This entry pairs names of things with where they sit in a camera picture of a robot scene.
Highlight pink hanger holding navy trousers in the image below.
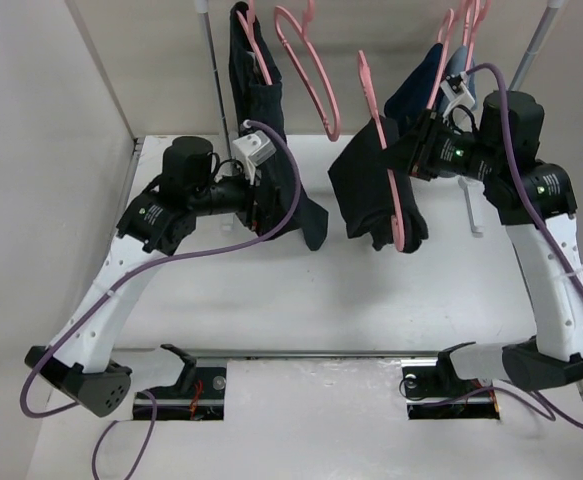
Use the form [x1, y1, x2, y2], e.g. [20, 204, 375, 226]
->
[436, 8, 456, 82]

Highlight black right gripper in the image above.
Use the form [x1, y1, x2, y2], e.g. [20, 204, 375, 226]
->
[369, 107, 503, 183]

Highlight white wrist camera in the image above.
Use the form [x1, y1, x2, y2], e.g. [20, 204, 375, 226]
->
[438, 71, 476, 118]
[232, 130, 276, 181]

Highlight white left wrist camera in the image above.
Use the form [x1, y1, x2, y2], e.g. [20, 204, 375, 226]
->
[232, 130, 276, 181]

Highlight empty pink hanger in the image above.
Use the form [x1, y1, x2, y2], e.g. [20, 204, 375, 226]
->
[273, 0, 342, 142]

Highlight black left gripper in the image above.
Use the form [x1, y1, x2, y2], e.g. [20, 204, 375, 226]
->
[190, 157, 301, 240]

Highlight light blue jeans on hanger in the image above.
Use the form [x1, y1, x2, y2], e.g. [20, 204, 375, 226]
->
[435, 46, 477, 114]

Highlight navy blue trousers on hanger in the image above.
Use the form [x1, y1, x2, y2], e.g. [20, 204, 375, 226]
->
[384, 43, 443, 136]

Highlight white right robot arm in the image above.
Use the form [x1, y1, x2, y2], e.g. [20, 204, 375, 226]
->
[410, 91, 583, 395]

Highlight grey clothes rack frame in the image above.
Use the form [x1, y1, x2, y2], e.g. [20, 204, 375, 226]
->
[190, 0, 572, 237]

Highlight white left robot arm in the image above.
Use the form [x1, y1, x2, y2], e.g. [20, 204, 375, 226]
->
[25, 131, 276, 417]

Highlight pink hanger holding black trousers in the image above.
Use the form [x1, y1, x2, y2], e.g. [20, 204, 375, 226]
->
[237, 0, 273, 86]

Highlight pink hanger taken from rack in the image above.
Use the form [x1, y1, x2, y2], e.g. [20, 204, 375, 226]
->
[357, 50, 406, 252]

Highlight pink hanger holding blue jeans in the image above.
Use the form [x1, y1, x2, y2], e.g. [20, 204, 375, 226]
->
[456, 0, 492, 71]

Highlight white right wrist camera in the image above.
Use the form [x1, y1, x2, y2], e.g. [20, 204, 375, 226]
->
[438, 71, 476, 118]

